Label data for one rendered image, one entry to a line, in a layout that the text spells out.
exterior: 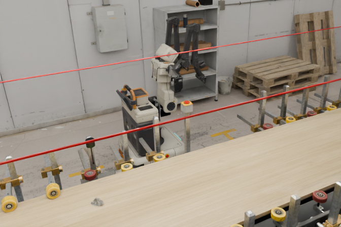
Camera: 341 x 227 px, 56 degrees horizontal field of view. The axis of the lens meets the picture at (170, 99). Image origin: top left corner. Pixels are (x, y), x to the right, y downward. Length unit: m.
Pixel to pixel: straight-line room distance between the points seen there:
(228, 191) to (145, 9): 3.45
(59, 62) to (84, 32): 0.54
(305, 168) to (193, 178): 0.77
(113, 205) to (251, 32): 4.60
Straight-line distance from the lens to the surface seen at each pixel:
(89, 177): 2.31
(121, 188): 2.17
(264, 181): 2.23
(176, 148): 3.66
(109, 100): 5.16
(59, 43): 4.76
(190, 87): 5.62
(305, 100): 3.25
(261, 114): 2.94
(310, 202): 2.33
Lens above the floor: 2.25
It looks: 24 degrees down
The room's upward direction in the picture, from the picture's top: 2 degrees counter-clockwise
